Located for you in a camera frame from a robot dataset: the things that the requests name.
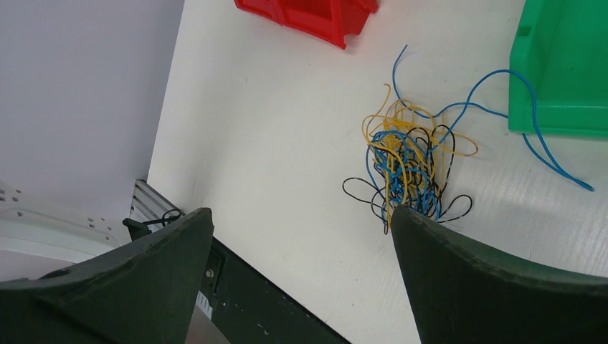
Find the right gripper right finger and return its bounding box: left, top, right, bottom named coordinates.
left=391, top=206, right=607, bottom=343

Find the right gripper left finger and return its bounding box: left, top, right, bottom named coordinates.
left=1, top=208, right=214, bottom=343

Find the green plastic bin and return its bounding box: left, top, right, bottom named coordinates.
left=508, top=0, right=607, bottom=138

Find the red plastic bin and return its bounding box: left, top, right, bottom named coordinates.
left=234, top=0, right=379, bottom=49

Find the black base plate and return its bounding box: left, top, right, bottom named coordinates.
left=122, top=209, right=353, bottom=344

